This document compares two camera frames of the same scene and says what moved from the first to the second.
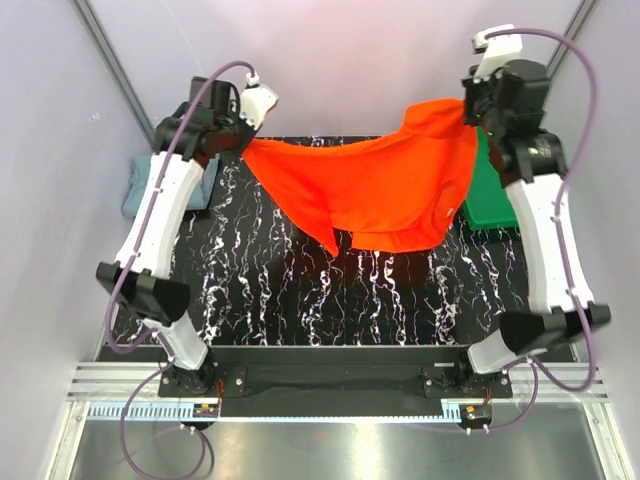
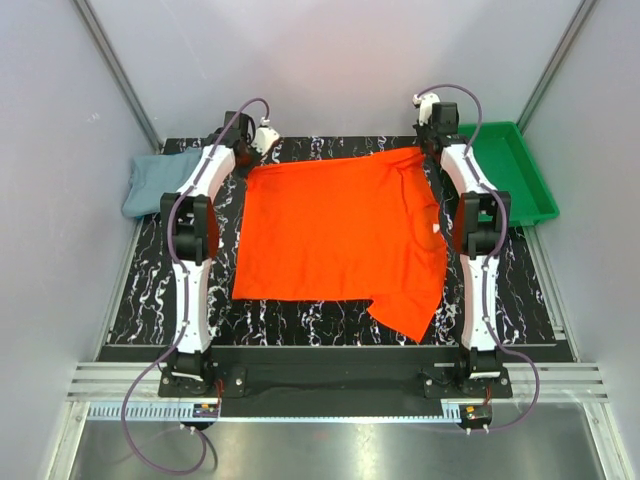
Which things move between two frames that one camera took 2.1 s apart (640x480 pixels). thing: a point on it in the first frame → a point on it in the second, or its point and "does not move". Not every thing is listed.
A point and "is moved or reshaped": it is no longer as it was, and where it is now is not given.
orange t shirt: (405, 190) is moved or reshaped
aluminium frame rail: (124, 382) does not move
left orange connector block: (206, 410) does not move
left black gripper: (249, 131) → (256, 158)
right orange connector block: (476, 413) does not move
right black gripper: (472, 87) → (419, 135)
